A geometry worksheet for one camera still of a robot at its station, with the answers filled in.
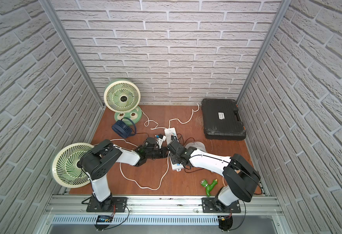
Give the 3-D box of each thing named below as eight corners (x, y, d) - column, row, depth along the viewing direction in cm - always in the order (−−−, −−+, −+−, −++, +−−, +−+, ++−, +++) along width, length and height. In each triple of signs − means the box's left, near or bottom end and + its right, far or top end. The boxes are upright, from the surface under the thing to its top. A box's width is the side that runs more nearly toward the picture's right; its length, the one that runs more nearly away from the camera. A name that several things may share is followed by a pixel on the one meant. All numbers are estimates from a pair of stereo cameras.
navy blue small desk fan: (114, 133, 102) (109, 125, 94) (124, 123, 107) (120, 114, 100) (129, 141, 98) (125, 133, 90) (139, 130, 104) (136, 122, 96)
